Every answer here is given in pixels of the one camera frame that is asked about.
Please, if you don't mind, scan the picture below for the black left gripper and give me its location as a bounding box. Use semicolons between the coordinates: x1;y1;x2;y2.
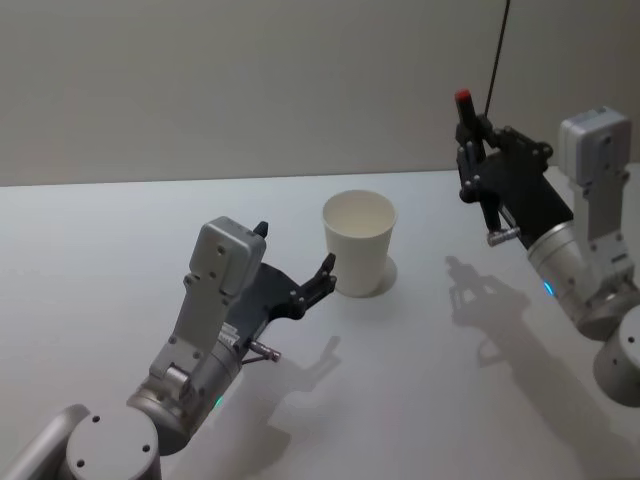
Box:
219;220;338;349

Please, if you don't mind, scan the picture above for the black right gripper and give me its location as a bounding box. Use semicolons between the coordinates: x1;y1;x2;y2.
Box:
455;114;575;247

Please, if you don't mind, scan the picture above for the black stick tool red cap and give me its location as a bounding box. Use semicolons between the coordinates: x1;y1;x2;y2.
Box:
453;89;502;235

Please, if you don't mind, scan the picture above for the white paper cup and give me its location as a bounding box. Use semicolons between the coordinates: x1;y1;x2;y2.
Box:
322;189;398;298

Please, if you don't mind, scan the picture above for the white table cloth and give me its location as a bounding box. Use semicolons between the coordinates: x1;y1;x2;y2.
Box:
0;163;640;480

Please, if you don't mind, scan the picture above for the thin cable with silver plug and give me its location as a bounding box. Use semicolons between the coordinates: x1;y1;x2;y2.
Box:
487;227;521;247
243;341;283;365

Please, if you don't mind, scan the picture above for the thin dark hanging cord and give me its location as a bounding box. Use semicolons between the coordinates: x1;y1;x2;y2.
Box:
483;0;513;121

